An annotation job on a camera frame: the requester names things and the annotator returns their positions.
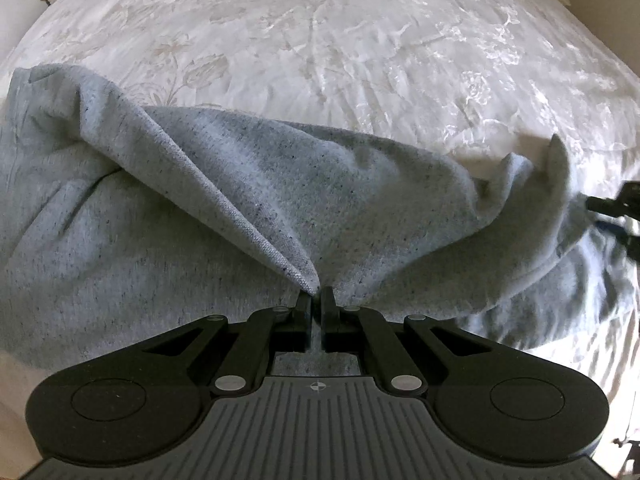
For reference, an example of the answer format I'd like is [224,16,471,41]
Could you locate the grey speckled sweatpants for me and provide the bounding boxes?
[1,65,637,370]

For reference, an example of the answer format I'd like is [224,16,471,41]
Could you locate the white floral bedspread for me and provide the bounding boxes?
[0,0,640,411]

